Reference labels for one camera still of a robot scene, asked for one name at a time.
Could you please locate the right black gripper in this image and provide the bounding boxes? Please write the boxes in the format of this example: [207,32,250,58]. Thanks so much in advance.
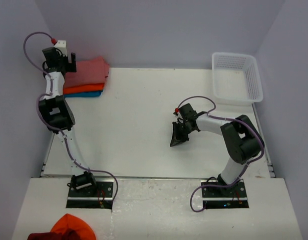
[171,121,194,147]

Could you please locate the pink t shirt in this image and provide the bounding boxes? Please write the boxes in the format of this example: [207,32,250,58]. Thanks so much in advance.
[64,56,110,88]

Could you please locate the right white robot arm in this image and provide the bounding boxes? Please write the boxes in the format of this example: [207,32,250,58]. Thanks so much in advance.
[170,103,264,197]

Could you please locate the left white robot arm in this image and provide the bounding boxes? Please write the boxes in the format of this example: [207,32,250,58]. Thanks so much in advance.
[37,46,98,197]

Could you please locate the folded orange t shirt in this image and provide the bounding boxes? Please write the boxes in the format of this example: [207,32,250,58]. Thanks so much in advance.
[63,83,105,95]

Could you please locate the folded blue t shirt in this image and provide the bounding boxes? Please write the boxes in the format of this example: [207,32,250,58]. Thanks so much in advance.
[64,90,103,98]

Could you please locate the white plastic basket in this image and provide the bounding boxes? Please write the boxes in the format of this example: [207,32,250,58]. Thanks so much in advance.
[211,52,263,106]

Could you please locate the orange cloth at front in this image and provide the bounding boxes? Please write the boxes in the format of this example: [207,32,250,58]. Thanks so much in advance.
[51,213,97,240]

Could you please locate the dark red cloth at front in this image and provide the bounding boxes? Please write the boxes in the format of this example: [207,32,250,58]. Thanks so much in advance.
[27,230,81,240]

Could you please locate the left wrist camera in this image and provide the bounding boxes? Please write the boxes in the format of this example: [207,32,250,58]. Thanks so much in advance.
[54,40,68,57]

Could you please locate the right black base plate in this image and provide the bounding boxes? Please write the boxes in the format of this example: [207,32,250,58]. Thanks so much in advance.
[201,180,249,210]

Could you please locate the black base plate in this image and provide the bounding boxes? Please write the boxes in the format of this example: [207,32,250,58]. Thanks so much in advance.
[66,179,114,210]
[201,180,249,210]

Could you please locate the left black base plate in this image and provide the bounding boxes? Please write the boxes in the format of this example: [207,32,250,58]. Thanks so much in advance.
[66,179,114,210]

